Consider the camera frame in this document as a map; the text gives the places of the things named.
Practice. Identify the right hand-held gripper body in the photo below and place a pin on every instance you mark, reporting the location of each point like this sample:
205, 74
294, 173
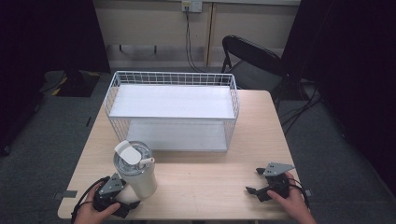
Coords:
277, 179

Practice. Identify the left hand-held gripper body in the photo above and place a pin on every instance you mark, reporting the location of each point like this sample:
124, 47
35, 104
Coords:
110, 186

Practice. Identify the white tumbler cup with lid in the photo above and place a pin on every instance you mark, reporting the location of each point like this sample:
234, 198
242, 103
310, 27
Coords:
141, 180

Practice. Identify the person's right hand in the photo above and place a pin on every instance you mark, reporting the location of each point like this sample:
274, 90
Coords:
292, 205

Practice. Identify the person's left hand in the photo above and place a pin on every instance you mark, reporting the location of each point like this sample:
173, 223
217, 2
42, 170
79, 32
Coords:
90, 210

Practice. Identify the grey tape strip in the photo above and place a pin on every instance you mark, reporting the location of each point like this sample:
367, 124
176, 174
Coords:
64, 194
308, 192

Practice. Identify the black folding chair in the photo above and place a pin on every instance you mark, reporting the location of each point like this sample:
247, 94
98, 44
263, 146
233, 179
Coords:
255, 62

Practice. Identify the black stand base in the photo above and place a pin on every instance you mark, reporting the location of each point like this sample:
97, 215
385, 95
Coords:
71, 82

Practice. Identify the black curtain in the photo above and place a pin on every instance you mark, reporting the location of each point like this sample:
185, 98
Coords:
46, 46
355, 77

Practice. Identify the white wall outlet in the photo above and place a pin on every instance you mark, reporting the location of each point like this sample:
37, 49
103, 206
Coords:
192, 5

